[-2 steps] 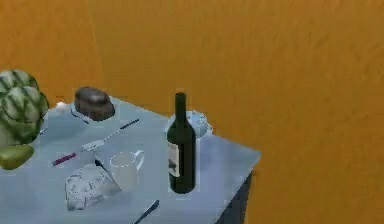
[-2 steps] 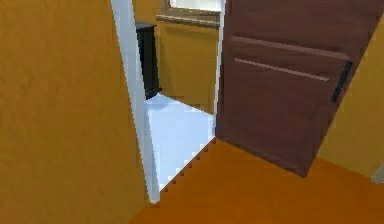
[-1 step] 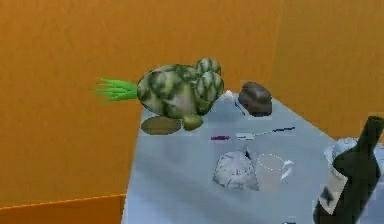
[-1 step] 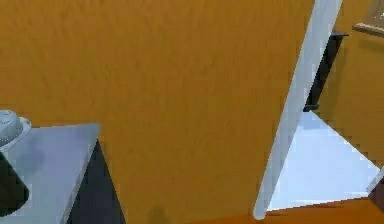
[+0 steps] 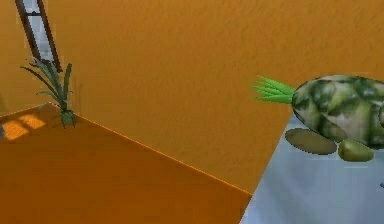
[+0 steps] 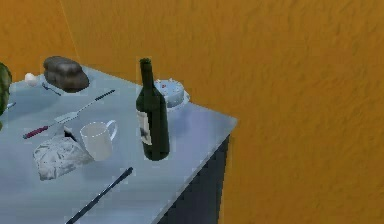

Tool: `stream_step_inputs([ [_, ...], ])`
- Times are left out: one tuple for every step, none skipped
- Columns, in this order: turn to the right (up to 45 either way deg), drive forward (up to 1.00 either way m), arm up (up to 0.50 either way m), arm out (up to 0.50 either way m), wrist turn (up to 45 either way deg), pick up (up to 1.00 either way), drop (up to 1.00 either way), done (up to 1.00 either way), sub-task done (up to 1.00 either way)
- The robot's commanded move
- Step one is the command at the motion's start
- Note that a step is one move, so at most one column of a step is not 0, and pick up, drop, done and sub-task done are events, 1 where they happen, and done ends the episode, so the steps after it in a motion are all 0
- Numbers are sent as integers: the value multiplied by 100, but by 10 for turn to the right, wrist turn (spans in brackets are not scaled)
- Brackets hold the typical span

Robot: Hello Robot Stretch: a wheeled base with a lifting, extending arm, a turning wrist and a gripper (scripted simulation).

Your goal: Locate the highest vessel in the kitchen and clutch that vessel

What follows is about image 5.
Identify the brown flat oval potato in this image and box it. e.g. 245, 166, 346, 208
284, 127, 338, 156

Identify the green potted house plant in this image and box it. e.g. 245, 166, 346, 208
20, 57, 77, 129

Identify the pale grey table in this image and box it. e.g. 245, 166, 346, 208
238, 113, 384, 224

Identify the green mottled pineapple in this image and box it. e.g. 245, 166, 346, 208
250, 75, 384, 150

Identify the olive green round fruit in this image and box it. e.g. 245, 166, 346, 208
337, 139, 376, 164

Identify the brown framed window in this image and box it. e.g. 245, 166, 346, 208
14, 0, 64, 74

